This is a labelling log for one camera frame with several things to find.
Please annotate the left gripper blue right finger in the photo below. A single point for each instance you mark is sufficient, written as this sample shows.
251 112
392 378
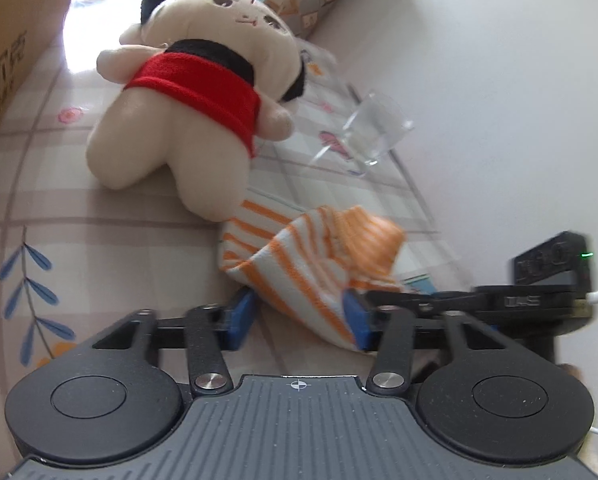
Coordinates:
380 323

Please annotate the person right hand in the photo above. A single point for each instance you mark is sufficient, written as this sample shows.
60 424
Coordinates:
586 454

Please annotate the plaid patterned tablecloth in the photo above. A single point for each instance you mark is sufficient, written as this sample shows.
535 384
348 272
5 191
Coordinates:
75 257

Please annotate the plush doll red shirt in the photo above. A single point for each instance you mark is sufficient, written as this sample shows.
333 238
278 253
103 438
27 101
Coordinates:
200 81

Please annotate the clear drinking glass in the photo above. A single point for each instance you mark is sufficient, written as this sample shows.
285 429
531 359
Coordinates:
376 125

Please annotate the orange striped towel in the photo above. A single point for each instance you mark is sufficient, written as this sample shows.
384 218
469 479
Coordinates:
301 263

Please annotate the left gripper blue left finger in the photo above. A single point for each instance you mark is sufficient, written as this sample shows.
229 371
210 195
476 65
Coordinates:
212 330

